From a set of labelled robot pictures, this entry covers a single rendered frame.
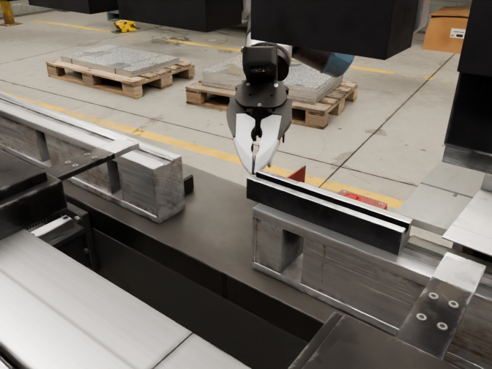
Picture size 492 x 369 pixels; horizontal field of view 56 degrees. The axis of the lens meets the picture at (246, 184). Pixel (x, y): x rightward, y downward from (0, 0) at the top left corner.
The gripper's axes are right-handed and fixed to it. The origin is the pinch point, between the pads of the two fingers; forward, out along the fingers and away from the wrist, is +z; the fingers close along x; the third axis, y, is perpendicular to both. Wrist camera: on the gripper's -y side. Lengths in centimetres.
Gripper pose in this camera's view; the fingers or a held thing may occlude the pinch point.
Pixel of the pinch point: (253, 162)
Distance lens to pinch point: 60.5
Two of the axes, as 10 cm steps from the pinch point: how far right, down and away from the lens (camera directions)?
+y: 0.6, 5.2, 8.5
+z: -1.0, 8.5, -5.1
